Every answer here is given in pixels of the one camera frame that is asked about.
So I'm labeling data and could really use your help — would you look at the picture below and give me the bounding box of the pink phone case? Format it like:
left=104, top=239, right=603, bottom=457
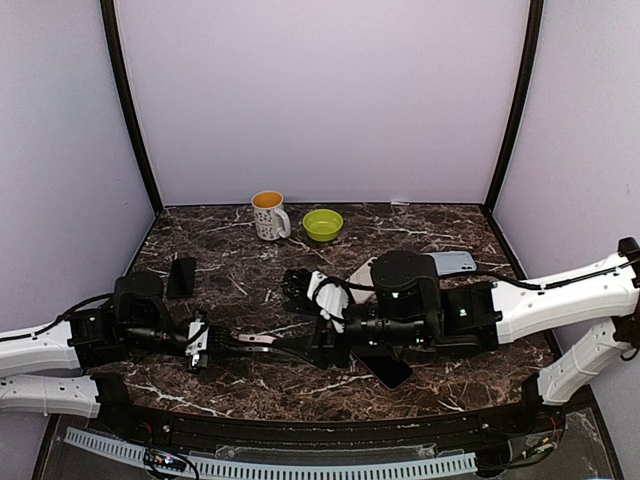
left=237, top=334, right=277, bottom=353

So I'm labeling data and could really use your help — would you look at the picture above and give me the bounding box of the beige phone case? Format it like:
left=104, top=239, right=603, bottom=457
left=348, top=257, right=377, bottom=304

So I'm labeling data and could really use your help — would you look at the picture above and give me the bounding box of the light blue phone case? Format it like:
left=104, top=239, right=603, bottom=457
left=427, top=251, right=477, bottom=276

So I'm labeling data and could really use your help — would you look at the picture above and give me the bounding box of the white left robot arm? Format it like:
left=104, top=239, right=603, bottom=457
left=1, top=272, right=244, bottom=436

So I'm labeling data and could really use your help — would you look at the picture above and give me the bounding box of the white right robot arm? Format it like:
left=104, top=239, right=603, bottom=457
left=275, top=237, right=639, bottom=434

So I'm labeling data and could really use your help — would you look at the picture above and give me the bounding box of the lime green bowl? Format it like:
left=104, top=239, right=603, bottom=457
left=302, top=209, right=344, bottom=243

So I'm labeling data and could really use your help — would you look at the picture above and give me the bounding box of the white floral mug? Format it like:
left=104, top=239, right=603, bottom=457
left=251, top=191, right=291, bottom=241

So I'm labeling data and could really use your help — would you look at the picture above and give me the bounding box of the small circuit board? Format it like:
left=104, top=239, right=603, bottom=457
left=143, top=449, right=187, bottom=474

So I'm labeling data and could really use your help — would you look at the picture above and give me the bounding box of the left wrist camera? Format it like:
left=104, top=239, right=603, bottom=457
left=185, top=311, right=210, bottom=373

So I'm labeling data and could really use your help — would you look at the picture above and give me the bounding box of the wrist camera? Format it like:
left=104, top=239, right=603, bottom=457
left=281, top=269, right=354, bottom=334
left=185, top=311, right=210, bottom=373

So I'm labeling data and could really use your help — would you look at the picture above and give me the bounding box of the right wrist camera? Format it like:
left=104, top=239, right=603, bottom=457
left=281, top=269, right=354, bottom=334

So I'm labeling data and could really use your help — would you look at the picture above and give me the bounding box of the light blue slotted cable duct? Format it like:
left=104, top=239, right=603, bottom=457
left=64, top=427, right=478, bottom=479

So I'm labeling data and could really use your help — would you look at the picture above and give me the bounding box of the black front table rail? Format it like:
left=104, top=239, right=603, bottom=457
left=91, top=373, right=565, bottom=462

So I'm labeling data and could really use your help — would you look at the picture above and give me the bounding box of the black left frame post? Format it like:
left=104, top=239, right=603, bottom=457
left=100, top=0, right=164, bottom=216

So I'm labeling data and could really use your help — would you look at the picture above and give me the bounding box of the black frame post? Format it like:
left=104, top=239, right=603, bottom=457
left=483, top=0, right=544, bottom=217
left=100, top=0, right=164, bottom=216

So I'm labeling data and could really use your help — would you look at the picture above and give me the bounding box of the black right frame post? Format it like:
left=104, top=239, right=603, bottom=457
left=483, top=0, right=544, bottom=217

